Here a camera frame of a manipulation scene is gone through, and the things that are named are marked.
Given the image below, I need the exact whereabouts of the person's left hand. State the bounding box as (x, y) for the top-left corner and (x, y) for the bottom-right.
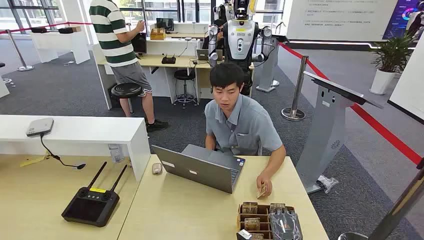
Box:
(256, 172), (274, 198)

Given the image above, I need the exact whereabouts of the cardboard card organizer box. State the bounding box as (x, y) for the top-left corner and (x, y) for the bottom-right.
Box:
(236, 202), (296, 240)

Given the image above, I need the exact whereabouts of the plastic wrapped dark card pack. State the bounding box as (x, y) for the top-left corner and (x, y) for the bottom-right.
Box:
(267, 206), (304, 240)

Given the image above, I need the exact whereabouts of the person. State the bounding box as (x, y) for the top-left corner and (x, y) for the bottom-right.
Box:
(88, 0), (169, 133)
(204, 62), (287, 199)
(202, 18), (227, 56)

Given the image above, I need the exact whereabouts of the clear plastic bag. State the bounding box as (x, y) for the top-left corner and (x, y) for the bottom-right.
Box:
(316, 174), (340, 194)

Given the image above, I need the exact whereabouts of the grey laptop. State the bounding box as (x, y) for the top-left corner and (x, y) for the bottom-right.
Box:
(151, 144), (246, 195)
(196, 48), (224, 62)

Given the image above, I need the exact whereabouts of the grey kiosk stand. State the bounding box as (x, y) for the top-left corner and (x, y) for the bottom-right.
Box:
(295, 71), (384, 195)

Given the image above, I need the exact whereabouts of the red barrier belt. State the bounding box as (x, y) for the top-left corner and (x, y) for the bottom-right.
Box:
(0, 21), (94, 35)
(278, 42), (424, 166)

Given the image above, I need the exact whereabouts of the black wheeled stool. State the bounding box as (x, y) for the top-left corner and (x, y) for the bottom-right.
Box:
(173, 69), (199, 110)

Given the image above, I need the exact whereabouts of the grey humanoid display robot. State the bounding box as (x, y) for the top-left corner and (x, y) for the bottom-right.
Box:
(207, 0), (274, 97)

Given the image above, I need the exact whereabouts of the white plant pot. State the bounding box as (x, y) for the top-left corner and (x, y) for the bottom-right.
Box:
(369, 68), (397, 96)

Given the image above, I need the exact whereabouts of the wooden office desk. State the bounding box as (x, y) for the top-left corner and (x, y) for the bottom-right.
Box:
(92, 39), (256, 111)

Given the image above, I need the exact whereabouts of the black round stool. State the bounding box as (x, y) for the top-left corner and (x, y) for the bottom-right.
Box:
(110, 82), (144, 115)

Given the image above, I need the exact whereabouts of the white slanted panel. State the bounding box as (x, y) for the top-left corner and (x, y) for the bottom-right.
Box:
(387, 32), (424, 126)

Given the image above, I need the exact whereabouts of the white text sign board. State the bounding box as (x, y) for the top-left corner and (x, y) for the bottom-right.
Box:
(285, 0), (399, 43)

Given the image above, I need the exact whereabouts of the green potted plant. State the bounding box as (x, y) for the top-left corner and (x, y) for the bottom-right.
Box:
(369, 34), (416, 74)

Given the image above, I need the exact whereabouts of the black remote controller with antennas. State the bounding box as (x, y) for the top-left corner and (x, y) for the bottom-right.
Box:
(61, 161), (128, 228)

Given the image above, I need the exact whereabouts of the open cardboard box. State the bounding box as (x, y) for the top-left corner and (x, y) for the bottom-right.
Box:
(149, 27), (167, 41)

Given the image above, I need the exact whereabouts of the black computer monitor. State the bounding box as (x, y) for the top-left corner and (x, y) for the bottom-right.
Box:
(131, 32), (148, 56)
(155, 17), (175, 33)

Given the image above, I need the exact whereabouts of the white counter partition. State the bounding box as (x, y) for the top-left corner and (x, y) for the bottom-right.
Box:
(0, 114), (152, 183)

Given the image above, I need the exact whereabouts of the purple display screen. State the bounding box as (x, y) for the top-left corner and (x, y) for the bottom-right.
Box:
(382, 0), (422, 41)

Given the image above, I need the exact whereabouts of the white router box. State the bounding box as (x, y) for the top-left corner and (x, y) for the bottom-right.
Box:
(25, 117), (55, 138)

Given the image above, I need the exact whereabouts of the yellow tape strip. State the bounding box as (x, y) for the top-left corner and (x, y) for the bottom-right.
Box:
(19, 154), (51, 168)

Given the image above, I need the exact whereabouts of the white display table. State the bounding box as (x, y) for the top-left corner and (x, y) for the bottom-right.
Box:
(29, 30), (91, 65)

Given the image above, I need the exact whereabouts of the silver stanchion post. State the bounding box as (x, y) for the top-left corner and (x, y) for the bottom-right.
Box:
(5, 29), (35, 72)
(281, 55), (310, 122)

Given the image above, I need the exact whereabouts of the grey pedestal stand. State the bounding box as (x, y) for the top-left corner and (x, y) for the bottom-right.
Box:
(255, 34), (290, 94)

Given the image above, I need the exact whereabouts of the dark stanchion post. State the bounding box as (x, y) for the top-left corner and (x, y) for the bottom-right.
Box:
(337, 157), (424, 240)

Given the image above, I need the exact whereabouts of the grey metal bracket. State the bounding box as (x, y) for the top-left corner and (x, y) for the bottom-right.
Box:
(108, 143), (125, 164)

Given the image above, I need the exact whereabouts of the black router cable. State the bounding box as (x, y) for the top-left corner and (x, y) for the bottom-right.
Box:
(39, 132), (87, 171)

